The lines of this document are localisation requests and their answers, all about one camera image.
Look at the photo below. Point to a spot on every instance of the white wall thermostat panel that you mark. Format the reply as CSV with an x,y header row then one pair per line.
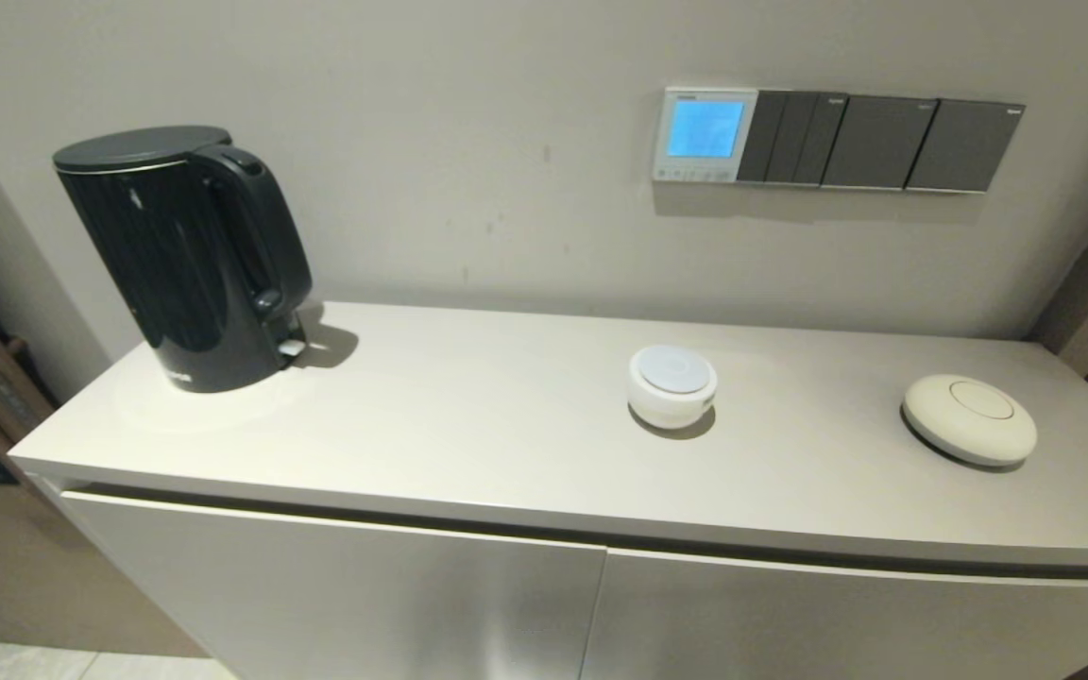
x,y
705,129

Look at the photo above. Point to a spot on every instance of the grey sideboard cabinet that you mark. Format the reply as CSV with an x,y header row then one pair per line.
x,y
506,425

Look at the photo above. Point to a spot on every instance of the white round device bluish top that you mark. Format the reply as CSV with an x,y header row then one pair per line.
x,y
671,389

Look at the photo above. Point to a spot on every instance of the grey cabinet door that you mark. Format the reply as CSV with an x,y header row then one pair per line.
x,y
837,623
317,595

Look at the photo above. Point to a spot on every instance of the black electric kettle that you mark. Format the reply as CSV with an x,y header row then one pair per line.
x,y
185,264

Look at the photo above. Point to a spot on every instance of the cream round disc device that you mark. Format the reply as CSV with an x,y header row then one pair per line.
x,y
969,420

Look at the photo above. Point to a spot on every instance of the grey triple rocker switch panel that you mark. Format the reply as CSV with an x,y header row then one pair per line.
x,y
790,137

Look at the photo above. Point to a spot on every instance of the grey single rocker switch panel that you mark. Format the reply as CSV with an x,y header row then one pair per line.
x,y
879,142
964,146

